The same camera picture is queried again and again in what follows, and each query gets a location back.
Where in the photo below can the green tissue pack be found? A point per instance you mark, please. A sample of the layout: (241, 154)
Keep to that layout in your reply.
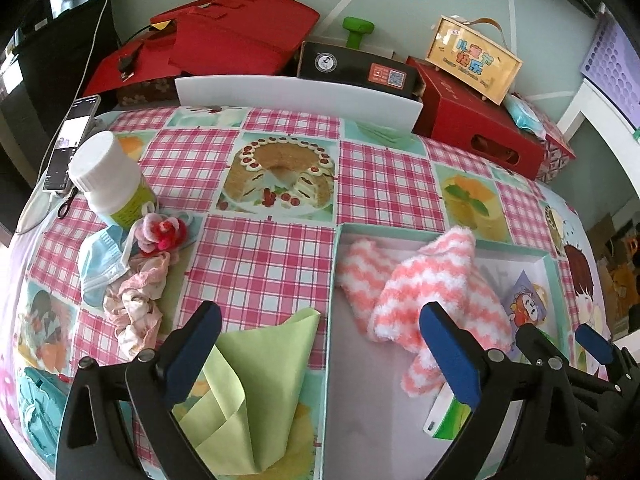
(447, 416)

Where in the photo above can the white shelf unit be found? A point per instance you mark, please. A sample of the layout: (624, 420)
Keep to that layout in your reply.
(589, 104)

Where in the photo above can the red cardboard box with handle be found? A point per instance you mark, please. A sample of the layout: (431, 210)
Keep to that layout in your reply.
(456, 115)

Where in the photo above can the black cabinet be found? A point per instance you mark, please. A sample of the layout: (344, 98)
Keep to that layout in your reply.
(51, 63)

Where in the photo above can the purple perforated basket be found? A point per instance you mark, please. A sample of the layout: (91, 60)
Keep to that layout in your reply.
(612, 65)

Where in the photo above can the black box with qr code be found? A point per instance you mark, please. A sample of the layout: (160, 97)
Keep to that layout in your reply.
(341, 65)

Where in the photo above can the teal shallow cardboard tray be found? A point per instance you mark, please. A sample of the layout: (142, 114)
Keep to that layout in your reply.
(372, 429)

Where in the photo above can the blue wet wipes pack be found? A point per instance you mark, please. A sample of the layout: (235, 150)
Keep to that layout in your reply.
(524, 116)

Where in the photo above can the green dumbbell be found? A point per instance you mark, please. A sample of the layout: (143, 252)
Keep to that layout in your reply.
(357, 29)

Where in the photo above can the red patterned gift box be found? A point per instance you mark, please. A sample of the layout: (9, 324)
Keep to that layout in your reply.
(557, 152)

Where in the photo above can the purple cartoon sachet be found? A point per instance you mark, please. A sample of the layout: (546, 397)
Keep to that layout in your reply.
(523, 305)

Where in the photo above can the red pink hair scrunchie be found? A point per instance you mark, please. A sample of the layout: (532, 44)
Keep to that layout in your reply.
(156, 233)

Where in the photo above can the light green cloth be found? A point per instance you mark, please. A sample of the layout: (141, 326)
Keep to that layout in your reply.
(253, 412)

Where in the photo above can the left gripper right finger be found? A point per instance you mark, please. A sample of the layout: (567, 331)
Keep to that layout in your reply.
(482, 380)

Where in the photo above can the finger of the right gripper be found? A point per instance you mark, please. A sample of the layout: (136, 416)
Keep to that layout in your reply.
(534, 344)
(619, 362)

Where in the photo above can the smartphone with lit screen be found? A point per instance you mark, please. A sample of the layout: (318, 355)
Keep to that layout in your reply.
(75, 128)

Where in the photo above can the wooden window gift box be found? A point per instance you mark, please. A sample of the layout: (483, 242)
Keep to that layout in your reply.
(483, 64)

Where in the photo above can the teal plastic toy case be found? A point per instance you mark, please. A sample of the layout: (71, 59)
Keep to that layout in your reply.
(41, 401)

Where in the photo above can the pink patterned cloth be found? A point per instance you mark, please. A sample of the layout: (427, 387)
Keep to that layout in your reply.
(130, 304)

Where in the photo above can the white bottle green label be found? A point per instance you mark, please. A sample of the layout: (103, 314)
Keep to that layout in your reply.
(112, 183)

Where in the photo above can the blue face mask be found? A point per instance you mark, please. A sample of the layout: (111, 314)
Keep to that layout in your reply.
(103, 259)

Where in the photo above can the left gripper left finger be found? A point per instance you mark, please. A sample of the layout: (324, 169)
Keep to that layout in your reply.
(157, 380)

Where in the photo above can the pink white zigzag towel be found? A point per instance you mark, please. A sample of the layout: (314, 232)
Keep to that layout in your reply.
(386, 296)

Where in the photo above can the white foam board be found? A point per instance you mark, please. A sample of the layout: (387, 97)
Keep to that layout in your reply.
(300, 96)

